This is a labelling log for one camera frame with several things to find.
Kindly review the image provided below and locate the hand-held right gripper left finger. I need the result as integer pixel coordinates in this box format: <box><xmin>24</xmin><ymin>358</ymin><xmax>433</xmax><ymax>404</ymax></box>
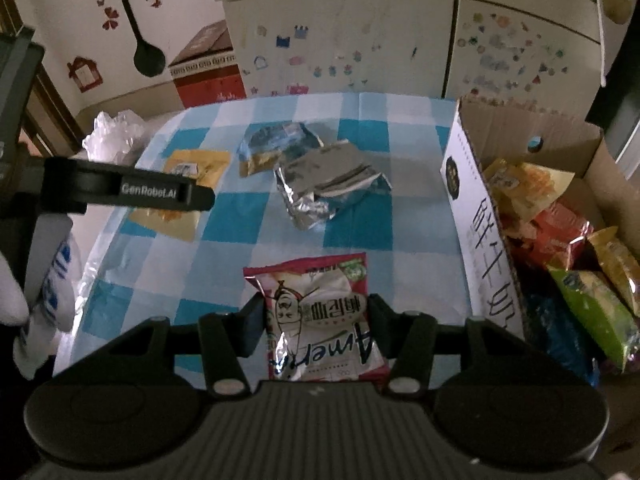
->
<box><xmin>80</xmin><ymin>291</ymin><xmax>266</xmax><ymax>400</ymax></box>

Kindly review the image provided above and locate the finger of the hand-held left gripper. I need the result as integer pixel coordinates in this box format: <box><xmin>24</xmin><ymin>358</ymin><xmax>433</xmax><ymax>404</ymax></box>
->
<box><xmin>42</xmin><ymin>156</ymin><xmax>217</xmax><ymax>214</ymax></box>

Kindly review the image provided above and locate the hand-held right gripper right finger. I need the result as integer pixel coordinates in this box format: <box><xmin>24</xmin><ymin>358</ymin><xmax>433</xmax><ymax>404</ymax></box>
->
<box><xmin>367</xmin><ymin>294</ymin><xmax>562</xmax><ymax>401</ymax></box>

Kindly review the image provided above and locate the red white snack packet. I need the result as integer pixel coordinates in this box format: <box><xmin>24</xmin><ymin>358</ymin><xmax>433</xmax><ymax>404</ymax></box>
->
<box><xmin>243</xmin><ymin>252</ymin><xmax>392</xmax><ymax>384</ymax></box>

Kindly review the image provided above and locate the brown cardboard box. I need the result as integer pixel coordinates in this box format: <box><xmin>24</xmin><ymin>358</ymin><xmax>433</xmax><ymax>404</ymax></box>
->
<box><xmin>440</xmin><ymin>96</ymin><xmax>640</xmax><ymax>477</ymax></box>

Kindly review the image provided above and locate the clear plastic bag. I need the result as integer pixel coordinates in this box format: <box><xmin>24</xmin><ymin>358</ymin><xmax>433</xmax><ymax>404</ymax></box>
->
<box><xmin>82</xmin><ymin>110</ymin><xmax>147</xmax><ymax>167</ymax></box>

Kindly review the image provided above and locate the blue white checkered tablecloth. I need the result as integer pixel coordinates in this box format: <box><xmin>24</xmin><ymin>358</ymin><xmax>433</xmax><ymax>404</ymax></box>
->
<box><xmin>52</xmin><ymin>92</ymin><xmax>502</xmax><ymax>392</ymax></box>

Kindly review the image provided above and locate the red cardboard box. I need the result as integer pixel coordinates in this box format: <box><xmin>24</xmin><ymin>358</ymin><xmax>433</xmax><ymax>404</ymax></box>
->
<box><xmin>167</xmin><ymin>20</ymin><xmax>248</xmax><ymax>110</ymax></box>

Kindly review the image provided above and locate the silver blue snack packet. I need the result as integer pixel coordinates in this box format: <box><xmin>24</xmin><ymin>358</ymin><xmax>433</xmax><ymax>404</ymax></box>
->
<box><xmin>237</xmin><ymin>122</ymin><xmax>327</xmax><ymax>179</ymax></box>

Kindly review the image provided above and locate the silver foil packet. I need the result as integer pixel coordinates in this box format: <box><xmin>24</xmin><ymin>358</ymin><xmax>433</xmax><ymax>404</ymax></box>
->
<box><xmin>274</xmin><ymin>141</ymin><xmax>394</xmax><ymax>231</ymax></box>

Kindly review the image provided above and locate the red orange snack packet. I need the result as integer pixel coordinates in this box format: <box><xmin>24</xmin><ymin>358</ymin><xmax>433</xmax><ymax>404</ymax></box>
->
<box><xmin>505</xmin><ymin>199</ymin><xmax>594</xmax><ymax>272</ymax></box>

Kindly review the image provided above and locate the yellow chips packet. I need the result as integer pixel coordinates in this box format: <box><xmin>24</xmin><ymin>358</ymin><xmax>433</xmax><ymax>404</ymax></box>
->
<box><xmin>482</xmin><ymin>157</ymin><xmax>577</xmax><ymax>232</ymax></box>

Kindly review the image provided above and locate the green snack packet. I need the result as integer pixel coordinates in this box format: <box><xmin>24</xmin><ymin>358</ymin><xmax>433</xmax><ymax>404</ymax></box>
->
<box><xmin>547</xmin><ymin>265</ymin><xmax>640</xmax><ymax>374</ymax></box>

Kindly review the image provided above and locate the golden yellow snack packet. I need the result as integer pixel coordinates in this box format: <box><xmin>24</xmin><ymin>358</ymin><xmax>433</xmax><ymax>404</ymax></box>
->
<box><xmin>585</xmin><ymin>227</ymin><xmax>640</xmax><ymax>319</ymax></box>

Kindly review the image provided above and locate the white cabinet with stickers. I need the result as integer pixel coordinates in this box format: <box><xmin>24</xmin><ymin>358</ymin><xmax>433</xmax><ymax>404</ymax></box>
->
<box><xmin>206</xmin><ymin>0</ymin><xmax>627</xmax><ymax>102</ymax></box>

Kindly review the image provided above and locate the brown wooden door frame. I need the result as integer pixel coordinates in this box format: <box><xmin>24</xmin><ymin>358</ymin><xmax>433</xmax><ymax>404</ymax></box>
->
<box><xmin>0</xmin><ymin>0</ymin><xmax>87</xmax><ymax>162</ymax></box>

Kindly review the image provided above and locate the red house wall sticker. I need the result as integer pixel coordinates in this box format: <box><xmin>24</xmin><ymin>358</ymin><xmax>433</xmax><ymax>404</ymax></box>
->
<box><xmin>66</xmin><ymin>56</ymin><xmax>104</xmax><ymax>94</ymax></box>

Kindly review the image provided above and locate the flower vine wall sticker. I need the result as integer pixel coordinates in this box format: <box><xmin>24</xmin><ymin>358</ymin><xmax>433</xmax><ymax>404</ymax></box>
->
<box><xmin>87</xmin><ymin>0</ymin><xmax>167</xmax><ymax>77</ymax></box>

